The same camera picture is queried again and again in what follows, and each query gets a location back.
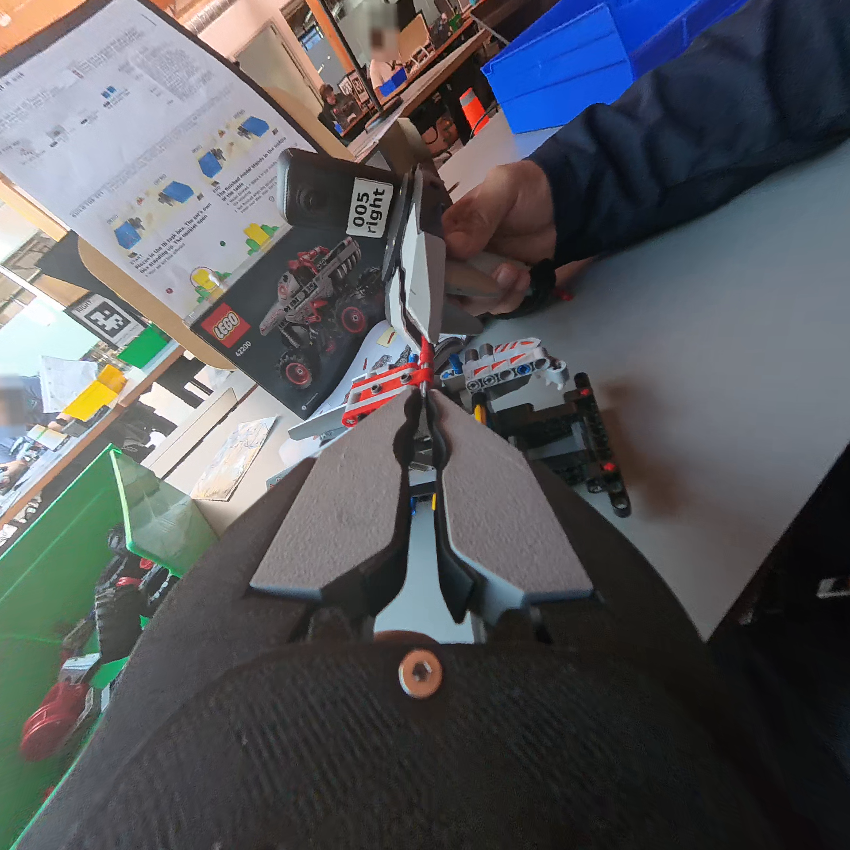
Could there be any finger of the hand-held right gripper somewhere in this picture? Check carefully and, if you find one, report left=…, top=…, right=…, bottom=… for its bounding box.
left=397, top=226, right=447, bottom=345
left=384, top=262, right=431, bottom=346

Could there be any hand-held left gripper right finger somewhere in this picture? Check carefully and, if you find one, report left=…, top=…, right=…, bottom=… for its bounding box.
left=429, top=389, right=595, bottom=626

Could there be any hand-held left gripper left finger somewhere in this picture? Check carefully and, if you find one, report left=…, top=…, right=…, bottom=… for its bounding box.
left=249, top=388, right=422, bottom=620

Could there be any grey red lego truck model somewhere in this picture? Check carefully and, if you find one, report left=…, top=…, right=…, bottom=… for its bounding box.
left=289, top=337, right=633, bottom=519

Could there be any person's right forearm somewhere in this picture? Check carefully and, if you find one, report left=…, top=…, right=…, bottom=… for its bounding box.
left=528, top=0, right=850, bottom=267

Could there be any lego instruction booklet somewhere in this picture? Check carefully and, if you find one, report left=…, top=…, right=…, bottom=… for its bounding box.
left=191, top=415, right=280, bottom=502

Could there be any black lego box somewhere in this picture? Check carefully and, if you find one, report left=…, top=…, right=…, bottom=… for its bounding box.
left=189, top=226, right=399, bottom=421

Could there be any black lego tyre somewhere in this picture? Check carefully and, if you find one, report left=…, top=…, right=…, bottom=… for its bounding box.
left=92, top=523, right=177, bottom=665

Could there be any red lego wheel hub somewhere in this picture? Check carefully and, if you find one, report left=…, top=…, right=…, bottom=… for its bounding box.
left=20, top=677, right=95, bottom=762

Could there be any person's right hand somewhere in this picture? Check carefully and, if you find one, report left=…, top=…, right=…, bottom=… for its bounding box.
left=440, top=159, right=559, bottom=318

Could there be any printed instruction sheet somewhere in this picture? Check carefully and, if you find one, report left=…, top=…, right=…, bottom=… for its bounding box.
left=0, top=0, right=320, bottom=320

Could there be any long wooden table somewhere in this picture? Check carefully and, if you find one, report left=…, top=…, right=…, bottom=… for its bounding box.
left=342, top=20, right=509, bottom=150

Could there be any small green plastic bin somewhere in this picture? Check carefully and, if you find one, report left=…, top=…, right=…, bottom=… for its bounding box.
left=118, top=325, right=171, bottom=370

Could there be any printed marker card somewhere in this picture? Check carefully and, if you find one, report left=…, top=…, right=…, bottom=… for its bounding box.
left=66, top=292, right=145, bottom=348

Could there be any blue plastic bin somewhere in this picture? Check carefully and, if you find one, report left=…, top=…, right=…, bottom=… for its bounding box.
left=480, top=5, right=637, bottom=135
left=598, top=0, right=751, bottom=77

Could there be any yellow plastic bin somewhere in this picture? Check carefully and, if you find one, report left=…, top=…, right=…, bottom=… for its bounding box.
left=63, top=365, right=128, bottom=423

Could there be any large green plastic bin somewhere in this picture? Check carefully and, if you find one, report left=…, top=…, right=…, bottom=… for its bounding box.
left=0, top=444, right=220, bottom=824

